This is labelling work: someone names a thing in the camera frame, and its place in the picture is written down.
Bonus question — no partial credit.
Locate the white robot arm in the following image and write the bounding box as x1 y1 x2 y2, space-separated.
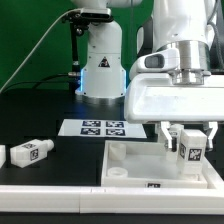
71 0 224 130

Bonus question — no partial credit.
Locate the grey camera cable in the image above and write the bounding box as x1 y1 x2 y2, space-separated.
0 7 81 94

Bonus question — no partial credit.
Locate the black cable on table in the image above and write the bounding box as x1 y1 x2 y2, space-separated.
0 73 81 96

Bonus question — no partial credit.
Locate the black camera on stand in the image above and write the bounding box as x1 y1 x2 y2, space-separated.
61 7 113 24

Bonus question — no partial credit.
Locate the black camera stand pole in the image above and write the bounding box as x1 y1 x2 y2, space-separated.
70 23 81 92

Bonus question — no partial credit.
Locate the paper sheet with markers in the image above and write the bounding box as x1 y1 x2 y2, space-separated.
58 119 146 138

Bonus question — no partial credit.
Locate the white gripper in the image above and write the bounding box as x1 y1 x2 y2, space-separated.
124 48 224 151

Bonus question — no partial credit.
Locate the white square table top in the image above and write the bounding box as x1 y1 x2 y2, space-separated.
101 140 208 189

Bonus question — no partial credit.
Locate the white block left edge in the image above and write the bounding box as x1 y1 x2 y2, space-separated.
0 145 6 168

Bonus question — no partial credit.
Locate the white L-shaped fence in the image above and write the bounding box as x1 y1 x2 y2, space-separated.
0 163 224 215

